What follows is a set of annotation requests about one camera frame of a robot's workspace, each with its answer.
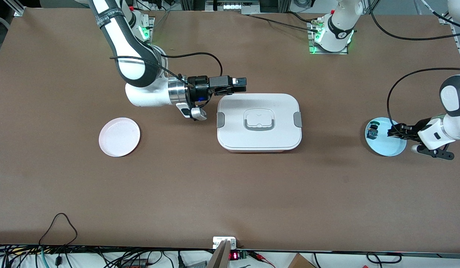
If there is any black looped cable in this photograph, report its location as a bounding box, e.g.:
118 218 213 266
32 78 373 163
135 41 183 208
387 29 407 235
38 213 78 246

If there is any aluminium frame corner bracket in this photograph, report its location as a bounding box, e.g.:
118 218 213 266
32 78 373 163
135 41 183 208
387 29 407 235
4 0 26 17

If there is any pink round plate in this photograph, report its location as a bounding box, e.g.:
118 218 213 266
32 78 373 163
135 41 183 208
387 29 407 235
99 117 141 157

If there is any green push-button switch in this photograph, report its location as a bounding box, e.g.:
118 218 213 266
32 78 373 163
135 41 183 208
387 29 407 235
367 121 380 140

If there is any brown cardboard box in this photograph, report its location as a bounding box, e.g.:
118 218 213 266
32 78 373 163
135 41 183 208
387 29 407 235
288 253 316 268

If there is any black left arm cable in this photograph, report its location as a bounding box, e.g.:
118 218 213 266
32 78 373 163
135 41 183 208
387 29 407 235
368 0 460 129

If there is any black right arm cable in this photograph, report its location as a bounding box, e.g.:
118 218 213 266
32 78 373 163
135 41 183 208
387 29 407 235
110 52 223 88

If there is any aluminium profile bar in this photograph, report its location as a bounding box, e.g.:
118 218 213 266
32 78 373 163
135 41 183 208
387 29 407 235
206 240 232 268

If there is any grey lid handle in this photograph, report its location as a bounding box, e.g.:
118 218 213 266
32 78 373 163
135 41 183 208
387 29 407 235
244 117 275 132

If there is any light blue round plate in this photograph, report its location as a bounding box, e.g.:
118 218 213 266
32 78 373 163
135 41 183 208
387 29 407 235
365 117 407 157

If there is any aluminium frame rail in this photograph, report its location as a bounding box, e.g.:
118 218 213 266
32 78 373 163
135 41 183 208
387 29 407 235
440 13 460 71

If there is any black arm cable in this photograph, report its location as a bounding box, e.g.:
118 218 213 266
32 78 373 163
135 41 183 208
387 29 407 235
110 52 223 88
368 0 460 129

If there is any small white device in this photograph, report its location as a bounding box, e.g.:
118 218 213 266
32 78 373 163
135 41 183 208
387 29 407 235
213 237 237 249

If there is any white lidded lunch box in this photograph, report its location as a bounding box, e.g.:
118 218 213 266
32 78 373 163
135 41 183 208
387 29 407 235
216 93 302 153

